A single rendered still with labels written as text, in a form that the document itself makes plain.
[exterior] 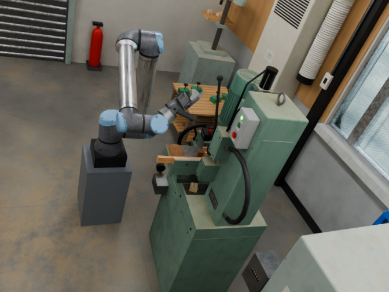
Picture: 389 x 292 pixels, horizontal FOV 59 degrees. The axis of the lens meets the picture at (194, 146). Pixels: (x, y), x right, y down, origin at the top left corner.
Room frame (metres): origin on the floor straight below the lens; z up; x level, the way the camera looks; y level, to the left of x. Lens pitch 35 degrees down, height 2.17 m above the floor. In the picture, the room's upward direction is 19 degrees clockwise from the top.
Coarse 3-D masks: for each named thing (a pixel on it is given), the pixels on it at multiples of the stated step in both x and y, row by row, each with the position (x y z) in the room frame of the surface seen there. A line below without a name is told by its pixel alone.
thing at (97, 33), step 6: (96, 24) 3.93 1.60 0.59; (102, 24) 3.97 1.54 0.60; (96, 30) 3.93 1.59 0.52; (96, 36) 3.91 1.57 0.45; (102, 36) 3.97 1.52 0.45; (96, 42) 3.91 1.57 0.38; (90, 48) 3.92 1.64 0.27; (96, 48) 3.91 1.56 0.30; (90, 54) 3.91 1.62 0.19; (96, 54) 3.92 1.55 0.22; (90, 60) 3.91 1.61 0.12; (96, 60) 3.92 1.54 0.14; (90, 66) 3.89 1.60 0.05; (96, 66) 3.93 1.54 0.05
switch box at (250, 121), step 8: (240, 112) 1.35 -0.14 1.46; (248, 112) 1.34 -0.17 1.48; (248, 120) 1.29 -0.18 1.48; (256, 120) 1.30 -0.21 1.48; (232, 128) 1.36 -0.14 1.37; (240, 128) 1.31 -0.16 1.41; (248, 128) 1.29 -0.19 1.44; (256, 128) 1.31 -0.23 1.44; (240, 136) 1.29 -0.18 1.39; (248, 136) 1.30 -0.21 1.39; (240, 144) 1.29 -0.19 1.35; (248, 144) 1.31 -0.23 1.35
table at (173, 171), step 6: (192, 144) 1.86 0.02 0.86; (186, 150) 1.72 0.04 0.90; (192, 150) 1.74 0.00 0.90; (198, 150) 1.76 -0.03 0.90; (192, 156) 1.67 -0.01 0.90; (168, 168) 1.56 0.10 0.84; (174, 168) 1.52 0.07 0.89; (180, 168) 1.54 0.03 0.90; (186, 168) 1.56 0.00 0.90; (192, 168) 1.57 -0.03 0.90; (174, 174) 1.53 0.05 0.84; (180, 174) 1.54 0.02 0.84; (186, 174) 1.56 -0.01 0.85
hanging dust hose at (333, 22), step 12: (336, 0) 3.07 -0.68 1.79; (348, 0) 3.03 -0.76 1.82; (336, 12) 3.04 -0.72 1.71; (348, 12) 3.07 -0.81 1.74; (324, 24) 3.08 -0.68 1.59; (336, 24) 3.04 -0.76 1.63; (324, 36) 3.04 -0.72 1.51; (312, 48) 3.07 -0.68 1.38; (324, 48) 3.03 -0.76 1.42; (312, 60) 3.02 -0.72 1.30; (300, 72) 3.07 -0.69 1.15; (312, 72) 3.02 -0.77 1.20
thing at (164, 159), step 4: (160, 156) 1.52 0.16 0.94; (164, 156) 1.53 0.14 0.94; (168, 156) 1.55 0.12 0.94; (172, 156) 1.56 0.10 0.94; (176, 156) 1.57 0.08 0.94; (180, 156) 1.58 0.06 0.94; (184, 156) 1.60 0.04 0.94; (188, 156) 1.61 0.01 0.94; (156, 160) 1.52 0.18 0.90; (160, 160) 1.51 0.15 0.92; (164, 160) 1.53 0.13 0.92; (168, 160) 1.54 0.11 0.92; (172, 160) 1.55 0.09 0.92
